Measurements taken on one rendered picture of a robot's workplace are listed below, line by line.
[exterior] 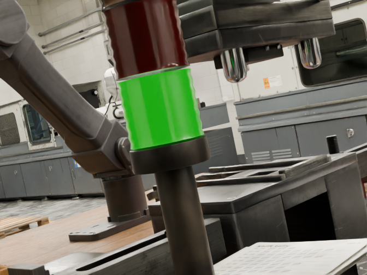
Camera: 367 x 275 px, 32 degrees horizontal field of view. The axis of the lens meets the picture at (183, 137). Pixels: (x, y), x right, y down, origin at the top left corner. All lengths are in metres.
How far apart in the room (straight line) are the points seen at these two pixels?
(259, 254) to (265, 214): 0.07
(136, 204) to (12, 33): 0.32
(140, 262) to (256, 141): 6.18
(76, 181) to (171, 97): 9.12
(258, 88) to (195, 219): 6.20
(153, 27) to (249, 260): 0.22
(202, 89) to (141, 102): 9.56
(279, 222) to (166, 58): 0.28
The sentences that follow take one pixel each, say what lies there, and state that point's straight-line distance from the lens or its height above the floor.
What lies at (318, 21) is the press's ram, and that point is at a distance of 0.64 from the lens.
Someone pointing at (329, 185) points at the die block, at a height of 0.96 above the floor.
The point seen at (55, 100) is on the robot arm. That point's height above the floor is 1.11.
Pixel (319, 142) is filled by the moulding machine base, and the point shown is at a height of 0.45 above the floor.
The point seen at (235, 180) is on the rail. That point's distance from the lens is 0.59.
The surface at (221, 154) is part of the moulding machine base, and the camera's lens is 7.94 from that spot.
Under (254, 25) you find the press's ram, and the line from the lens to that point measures 0.56.
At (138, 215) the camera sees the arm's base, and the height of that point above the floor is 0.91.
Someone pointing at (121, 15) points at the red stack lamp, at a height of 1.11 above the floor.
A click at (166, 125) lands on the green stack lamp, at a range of 0.30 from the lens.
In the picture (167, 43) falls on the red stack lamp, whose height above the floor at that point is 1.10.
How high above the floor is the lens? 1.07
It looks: 3 degrees down
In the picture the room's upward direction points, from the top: 12 degrees counter-clockwise
